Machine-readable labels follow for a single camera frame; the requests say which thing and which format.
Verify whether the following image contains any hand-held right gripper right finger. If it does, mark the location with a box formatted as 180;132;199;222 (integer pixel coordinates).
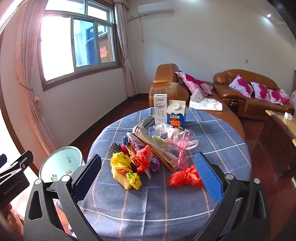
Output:
194;152;271;241

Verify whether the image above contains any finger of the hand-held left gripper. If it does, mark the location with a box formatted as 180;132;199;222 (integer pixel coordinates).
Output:
0;150;34;183

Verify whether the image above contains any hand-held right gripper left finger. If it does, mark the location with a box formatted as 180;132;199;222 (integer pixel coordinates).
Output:
23;153;103;241

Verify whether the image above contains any light green cartoon trash bin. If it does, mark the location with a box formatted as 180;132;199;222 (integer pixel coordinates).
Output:
39;146;87;186

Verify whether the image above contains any black foam net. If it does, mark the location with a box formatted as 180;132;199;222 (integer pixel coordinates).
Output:
108;142;123;157

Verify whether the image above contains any long beige cake wrapper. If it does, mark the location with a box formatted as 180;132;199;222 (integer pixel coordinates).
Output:
132;127;183;172

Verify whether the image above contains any pale yellow plastic bag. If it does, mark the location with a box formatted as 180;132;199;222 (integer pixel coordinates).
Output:
151;136;167;146

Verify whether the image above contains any plain red plastic bag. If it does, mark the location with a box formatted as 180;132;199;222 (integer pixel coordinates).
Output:
168;165;204;188

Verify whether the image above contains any pink clear plastic bag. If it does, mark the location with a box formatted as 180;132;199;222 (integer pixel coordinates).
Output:
168;130;199;170

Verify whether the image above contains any orange snack wrapper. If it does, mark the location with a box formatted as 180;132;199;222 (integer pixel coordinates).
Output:
126;141;139;155

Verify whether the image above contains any red printed plastic bag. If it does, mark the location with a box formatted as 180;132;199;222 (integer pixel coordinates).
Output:
132;145;154;174

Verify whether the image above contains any blue plaid tablecloth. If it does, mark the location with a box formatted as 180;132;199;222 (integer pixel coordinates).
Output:
77;107;252;241

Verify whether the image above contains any blue and white carton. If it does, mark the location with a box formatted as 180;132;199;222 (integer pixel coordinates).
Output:
167;100;186;129

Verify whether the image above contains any white cloth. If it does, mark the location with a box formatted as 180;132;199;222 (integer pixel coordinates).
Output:
189;88;223;111

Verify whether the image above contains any black green snack packet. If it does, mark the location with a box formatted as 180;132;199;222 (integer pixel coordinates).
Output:
139;115;155;128

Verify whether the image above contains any wooden coffee table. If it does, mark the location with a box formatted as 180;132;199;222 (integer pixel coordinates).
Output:
259;109;296;179

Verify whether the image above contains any white milk carton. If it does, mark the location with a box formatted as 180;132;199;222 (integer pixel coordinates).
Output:
154;94;168;126

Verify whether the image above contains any long pink curtain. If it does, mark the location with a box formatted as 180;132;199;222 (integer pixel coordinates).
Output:
14;0;59;151

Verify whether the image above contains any pink floral pillow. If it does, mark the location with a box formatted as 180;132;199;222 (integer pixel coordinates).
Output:
268;89;291;106
175;72;213;97
229;74;254;98
250;82;270;100

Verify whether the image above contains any brown leather armchair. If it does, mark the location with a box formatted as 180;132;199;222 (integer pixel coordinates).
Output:
149;63;246;140

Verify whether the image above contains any sliding glass window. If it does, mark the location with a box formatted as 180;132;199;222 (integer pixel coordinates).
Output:
38;0;123;91

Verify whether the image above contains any white air conditioner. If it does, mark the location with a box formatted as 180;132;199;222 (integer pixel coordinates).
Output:
138;0;174;16

